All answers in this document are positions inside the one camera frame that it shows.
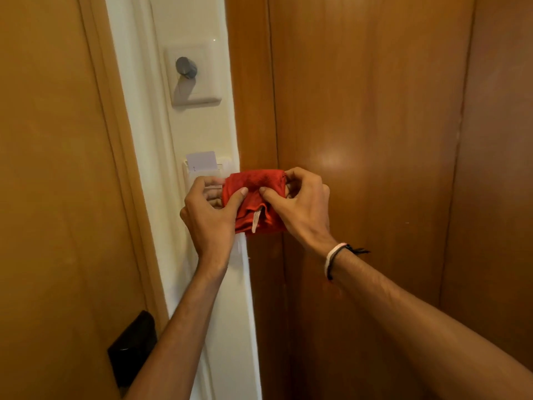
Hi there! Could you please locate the white dimmer switch plate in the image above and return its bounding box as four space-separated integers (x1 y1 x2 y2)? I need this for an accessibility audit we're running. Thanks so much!
164 39 223 108

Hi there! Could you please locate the person's right forearm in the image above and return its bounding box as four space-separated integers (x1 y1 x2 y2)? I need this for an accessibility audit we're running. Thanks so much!
327 244 533 400

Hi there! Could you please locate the person's left hand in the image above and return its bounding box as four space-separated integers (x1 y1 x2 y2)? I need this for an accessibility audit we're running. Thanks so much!
180 176 249 269

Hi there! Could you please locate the white wristband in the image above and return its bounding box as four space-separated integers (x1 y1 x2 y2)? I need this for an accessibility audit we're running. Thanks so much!
324 242 348 279

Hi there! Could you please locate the white key card holder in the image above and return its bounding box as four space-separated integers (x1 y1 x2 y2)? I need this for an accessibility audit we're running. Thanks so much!
182 157 235 192

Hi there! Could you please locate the black electronic door lock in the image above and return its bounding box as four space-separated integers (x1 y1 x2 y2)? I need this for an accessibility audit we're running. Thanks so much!
107 310 158 389

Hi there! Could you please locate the black string bracelet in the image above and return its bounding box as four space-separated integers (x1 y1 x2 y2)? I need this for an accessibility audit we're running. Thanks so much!
327 244 371 281

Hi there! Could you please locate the red cloth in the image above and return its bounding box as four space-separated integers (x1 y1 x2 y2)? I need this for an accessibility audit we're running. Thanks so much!
222 169 289 235

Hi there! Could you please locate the brown wooden door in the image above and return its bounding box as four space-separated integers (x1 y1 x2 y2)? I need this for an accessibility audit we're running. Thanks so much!
0 0 170 400

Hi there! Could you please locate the person's left forearm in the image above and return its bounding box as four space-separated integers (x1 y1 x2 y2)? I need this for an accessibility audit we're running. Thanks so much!
124 260 228 400

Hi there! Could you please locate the person's right hand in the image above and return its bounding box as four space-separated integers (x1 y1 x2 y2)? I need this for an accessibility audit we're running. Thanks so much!
259 167 339 259

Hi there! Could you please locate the grey dimmer knob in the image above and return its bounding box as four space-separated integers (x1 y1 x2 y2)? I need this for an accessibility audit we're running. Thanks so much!
175 56 198 79

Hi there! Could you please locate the white key card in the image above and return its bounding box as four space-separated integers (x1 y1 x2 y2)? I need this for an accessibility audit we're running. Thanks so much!
186 151 218 171

